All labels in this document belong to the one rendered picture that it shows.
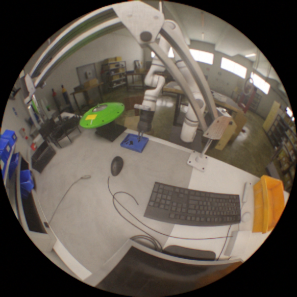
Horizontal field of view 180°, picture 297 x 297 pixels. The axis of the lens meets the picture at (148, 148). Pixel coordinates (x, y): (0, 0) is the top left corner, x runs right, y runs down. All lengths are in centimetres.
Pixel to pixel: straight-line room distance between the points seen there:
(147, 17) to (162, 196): 50
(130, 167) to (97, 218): 28
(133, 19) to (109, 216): 57
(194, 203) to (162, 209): 13
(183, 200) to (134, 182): 21
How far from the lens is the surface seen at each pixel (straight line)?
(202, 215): 41
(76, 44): 29
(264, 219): 63
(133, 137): 57
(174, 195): 38
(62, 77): 539
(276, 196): 97
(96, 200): 45
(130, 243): 33
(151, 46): 22
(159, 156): 47
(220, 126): 34
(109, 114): 54
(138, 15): 25
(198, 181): 45
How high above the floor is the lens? 130
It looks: 49 degrees down
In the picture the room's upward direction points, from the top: 3 degrees counter-clockwise
